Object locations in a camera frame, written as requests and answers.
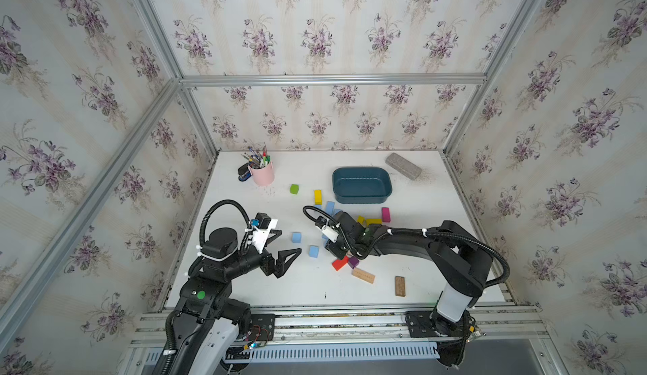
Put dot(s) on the pink pen cup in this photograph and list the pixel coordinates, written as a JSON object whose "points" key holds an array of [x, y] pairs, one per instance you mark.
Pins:
{"points": [[264, 176]]}

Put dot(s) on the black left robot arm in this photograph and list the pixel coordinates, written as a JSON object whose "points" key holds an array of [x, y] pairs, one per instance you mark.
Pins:
{"points": [[206, 321]]}

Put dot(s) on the teal plastic bin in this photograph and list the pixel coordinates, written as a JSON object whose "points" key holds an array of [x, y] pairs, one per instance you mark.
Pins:
{"points": [[361, 185]]}

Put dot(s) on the aluminium rail frame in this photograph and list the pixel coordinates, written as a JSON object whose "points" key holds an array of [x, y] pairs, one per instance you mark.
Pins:
{"points": [[329, 334]]}

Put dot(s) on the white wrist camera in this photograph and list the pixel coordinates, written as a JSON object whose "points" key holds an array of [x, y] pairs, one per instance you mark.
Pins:
{"points": [[330, 232], [262, 227]]}

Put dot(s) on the light blue long block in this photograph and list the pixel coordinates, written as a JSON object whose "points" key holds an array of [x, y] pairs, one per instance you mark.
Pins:
{"points": [[330, 208]]}

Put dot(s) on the purple cube block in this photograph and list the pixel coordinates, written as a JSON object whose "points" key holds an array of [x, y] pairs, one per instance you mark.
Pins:
{"points": [[353, 262]]}

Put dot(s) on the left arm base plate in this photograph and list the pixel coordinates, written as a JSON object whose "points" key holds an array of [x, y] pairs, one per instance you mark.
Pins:
{"points": [[261, 329]]}

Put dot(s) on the red rectangular block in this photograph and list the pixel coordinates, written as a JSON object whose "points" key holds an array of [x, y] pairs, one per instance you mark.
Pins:
{"points": [[340, 263]]}

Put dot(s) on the light blue cube block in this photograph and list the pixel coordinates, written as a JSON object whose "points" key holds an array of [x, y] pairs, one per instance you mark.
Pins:
{"points": [[313, 251], [296, 237]]}

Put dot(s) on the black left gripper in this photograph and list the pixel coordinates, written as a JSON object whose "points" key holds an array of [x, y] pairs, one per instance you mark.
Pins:
{"points": [[268, 268]]}

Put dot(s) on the black stapler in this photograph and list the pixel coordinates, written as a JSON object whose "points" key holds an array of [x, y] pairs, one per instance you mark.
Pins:
{"points": [[244, 172]]}

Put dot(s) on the grey stone brick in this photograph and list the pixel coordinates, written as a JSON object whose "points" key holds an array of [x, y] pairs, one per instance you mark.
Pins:
{"points": [[404, 166]]}

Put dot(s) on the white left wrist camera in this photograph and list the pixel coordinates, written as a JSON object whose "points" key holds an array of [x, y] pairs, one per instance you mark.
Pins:
{"points": [[262, 227]]}

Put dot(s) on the dark wood block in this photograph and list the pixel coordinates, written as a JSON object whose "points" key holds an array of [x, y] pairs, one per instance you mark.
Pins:
{"points": [[399, 287]]}

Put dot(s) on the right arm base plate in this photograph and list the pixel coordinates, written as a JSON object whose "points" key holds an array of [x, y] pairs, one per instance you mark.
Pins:
{"points": [[425, 324]]}

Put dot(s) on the light wood block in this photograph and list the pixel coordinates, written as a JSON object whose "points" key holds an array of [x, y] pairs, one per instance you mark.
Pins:
{"points": [[363, 275]]}

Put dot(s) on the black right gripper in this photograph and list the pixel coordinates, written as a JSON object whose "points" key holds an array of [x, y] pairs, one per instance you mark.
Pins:
{"points": [[331, 249]]}

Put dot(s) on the magenta long block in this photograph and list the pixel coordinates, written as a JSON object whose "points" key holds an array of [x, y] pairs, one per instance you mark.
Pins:
{"points": [[386, 215]]}

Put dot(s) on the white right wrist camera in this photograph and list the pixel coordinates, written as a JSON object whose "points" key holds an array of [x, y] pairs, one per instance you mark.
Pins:
{"points": [[330, 232]]}

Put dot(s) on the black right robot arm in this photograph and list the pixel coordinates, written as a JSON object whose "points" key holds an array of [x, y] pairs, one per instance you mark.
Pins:
{"points": [[468, 265]]}

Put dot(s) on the yellow upright block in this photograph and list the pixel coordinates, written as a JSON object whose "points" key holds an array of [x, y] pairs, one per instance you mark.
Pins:
{"points": [[318, 197]]}

